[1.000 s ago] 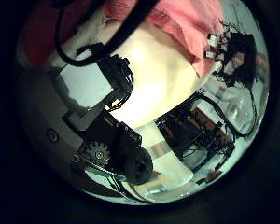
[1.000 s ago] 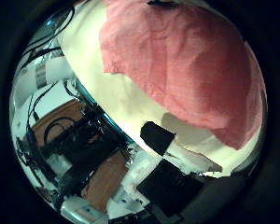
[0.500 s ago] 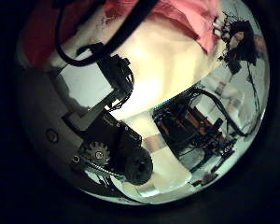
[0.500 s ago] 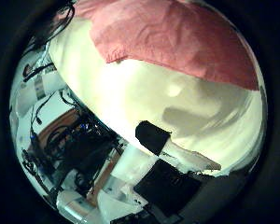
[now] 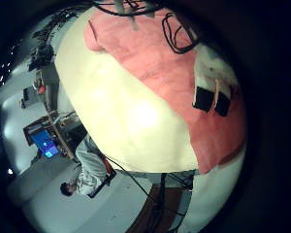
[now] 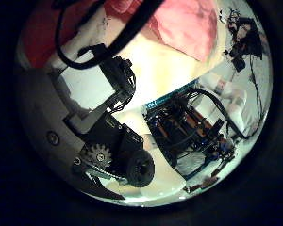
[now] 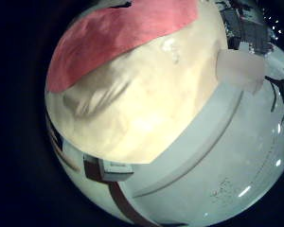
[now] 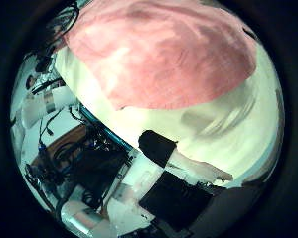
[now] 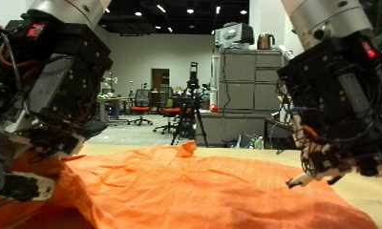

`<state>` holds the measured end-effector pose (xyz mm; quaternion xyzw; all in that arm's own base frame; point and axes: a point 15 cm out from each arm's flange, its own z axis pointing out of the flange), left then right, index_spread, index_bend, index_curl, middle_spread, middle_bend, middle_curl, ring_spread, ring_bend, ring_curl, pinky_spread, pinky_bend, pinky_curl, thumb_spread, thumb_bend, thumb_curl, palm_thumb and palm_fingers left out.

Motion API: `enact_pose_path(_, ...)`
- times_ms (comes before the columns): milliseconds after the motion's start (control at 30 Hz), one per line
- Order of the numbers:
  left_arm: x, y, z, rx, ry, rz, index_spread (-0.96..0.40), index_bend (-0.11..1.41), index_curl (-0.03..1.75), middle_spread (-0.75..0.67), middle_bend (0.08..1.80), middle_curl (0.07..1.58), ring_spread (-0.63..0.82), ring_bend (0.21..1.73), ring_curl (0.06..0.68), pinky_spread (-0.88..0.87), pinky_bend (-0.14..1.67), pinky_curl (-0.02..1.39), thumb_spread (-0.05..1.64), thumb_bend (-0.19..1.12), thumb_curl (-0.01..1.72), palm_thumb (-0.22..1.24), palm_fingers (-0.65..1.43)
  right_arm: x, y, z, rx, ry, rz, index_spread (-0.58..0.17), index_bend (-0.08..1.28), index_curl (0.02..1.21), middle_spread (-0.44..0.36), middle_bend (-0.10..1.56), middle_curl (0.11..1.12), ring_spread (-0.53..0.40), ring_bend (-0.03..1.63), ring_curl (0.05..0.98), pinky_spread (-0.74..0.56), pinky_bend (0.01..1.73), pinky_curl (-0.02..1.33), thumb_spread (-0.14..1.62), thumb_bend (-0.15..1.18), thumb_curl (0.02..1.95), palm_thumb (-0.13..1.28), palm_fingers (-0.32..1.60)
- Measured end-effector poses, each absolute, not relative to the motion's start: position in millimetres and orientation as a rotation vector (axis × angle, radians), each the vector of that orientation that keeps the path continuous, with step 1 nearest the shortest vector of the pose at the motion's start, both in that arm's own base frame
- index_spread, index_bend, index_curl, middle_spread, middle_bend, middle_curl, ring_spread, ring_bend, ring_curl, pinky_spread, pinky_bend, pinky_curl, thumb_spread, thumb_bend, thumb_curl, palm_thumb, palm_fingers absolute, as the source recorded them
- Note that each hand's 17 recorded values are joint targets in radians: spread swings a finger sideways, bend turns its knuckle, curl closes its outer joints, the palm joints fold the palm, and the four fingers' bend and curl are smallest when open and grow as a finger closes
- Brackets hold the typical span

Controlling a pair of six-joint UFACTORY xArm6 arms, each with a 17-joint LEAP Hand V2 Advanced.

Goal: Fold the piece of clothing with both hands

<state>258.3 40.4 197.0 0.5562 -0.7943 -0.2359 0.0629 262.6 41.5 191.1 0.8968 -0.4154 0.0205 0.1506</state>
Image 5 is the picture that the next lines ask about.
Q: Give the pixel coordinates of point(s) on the orange short-sleeved shirt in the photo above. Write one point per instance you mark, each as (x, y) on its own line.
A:
(165, 71)

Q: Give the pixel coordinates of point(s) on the black tripod legs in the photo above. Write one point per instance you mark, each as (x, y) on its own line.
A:
(162, 200)

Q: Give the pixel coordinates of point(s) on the person in light shirt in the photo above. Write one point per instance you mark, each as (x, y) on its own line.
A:
(90, 165)

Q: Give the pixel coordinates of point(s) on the wooden monitor desk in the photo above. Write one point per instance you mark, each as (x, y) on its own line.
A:
(59, 129)

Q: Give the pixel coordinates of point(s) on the small red object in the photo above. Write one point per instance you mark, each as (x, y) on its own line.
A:
(41, 89)

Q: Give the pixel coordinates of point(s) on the blue computer monitor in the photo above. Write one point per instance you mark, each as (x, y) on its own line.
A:
(44, 144)

